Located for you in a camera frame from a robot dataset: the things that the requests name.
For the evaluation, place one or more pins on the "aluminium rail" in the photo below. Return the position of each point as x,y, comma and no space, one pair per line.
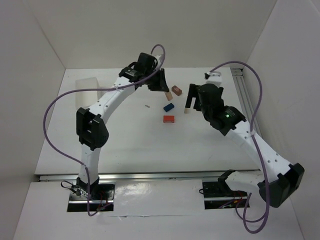
242,92
112,177

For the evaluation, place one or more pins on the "blue wood block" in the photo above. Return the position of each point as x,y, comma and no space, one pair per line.
168,107

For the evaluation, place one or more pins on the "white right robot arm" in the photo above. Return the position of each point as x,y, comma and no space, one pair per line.
276,179

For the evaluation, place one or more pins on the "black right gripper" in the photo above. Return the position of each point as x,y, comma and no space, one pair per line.
195,92

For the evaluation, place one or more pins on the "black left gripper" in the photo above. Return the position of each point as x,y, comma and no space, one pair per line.
157,80

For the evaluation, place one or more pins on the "aluminium rail right side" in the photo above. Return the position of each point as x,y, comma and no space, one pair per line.
242,92

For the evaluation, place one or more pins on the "brown balloon wood block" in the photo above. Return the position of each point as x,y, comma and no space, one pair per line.
176,90

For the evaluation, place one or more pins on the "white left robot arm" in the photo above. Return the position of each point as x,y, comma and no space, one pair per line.
91,122

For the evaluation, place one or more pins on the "red arch wood block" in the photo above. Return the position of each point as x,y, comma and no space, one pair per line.
168,119

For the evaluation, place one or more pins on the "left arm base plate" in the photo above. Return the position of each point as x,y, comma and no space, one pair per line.
100,201

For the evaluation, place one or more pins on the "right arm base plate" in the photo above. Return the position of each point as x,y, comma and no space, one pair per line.
214,198

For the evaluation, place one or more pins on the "white perforated plastic box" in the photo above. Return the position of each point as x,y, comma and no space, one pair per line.
84,99

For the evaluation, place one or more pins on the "natural long wood block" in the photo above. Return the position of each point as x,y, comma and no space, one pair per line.
186,111

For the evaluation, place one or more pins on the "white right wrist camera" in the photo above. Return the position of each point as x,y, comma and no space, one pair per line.
214,78

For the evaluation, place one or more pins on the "aluminium rail front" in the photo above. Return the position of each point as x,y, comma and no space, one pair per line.
112,177

